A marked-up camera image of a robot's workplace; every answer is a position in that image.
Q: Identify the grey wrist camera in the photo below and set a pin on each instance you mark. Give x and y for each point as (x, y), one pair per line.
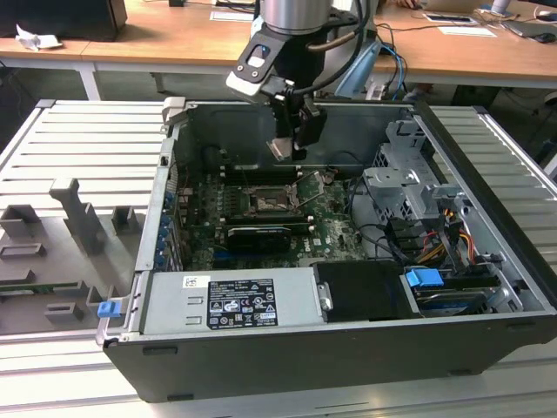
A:
(250, 85)

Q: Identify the thin metal locking lever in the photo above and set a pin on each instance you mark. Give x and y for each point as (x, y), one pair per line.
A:
(246, 179)

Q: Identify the black open PC case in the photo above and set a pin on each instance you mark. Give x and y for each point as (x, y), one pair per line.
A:
(304, 361)

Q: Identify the wooden desk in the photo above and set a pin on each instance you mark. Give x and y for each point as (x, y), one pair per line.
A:
(174, 39)

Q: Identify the green RAM stick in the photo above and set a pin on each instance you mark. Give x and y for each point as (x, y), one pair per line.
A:
(35, 287)

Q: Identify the green motherboard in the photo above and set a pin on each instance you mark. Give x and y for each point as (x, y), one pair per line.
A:
(335, 235)

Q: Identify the white paper sheet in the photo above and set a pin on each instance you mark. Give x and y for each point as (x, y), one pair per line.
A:
(226, 16)
(465, 31)

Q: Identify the hard disk in blue carrier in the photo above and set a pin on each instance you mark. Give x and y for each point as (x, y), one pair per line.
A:
(424, 278)

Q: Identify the grey metal drive cage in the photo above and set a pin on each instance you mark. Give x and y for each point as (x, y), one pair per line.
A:
(391, 183)

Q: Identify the round coin battery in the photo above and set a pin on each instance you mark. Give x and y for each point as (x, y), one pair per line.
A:
(329, 177)

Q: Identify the CPU socket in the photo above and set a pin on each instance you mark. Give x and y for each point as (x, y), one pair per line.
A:
(270, 202)

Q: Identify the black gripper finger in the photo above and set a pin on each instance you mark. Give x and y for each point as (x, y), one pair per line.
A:
(285, 117)
(311, 128)

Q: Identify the grey cup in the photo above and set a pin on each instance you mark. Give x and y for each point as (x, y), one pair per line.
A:
(500, 5)

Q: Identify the black RAM slot bank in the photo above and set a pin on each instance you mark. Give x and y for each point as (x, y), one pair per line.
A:
(261, 174)
(265, 217)

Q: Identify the black box on desk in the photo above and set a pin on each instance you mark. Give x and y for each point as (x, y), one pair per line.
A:
(65, 19)

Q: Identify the black graphics card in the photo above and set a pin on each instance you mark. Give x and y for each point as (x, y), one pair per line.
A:
(257, 239)

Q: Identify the white framed tablet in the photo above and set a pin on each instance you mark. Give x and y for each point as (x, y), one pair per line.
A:
(450, 18)

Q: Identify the dark grey laptop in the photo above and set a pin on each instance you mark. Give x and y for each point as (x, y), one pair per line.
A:
(531, 28)

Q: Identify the crumpled white paper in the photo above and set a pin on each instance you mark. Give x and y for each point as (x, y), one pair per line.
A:
(32, 41)

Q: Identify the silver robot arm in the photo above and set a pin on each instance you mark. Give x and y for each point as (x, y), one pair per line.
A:
(296, 15)

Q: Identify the grey power supply unit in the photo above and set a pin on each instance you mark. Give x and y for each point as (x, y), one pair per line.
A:
(174, 305)

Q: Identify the grey parts rack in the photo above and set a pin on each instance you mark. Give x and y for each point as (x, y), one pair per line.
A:
(65, 244)

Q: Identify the blue case latch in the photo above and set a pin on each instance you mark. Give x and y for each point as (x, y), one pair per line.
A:
(109, 310)

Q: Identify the black plastic shroud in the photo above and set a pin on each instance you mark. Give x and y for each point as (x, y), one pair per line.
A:
(361, 291)

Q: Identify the silver square CPU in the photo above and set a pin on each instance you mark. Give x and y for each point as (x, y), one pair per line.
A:
(280, 149)

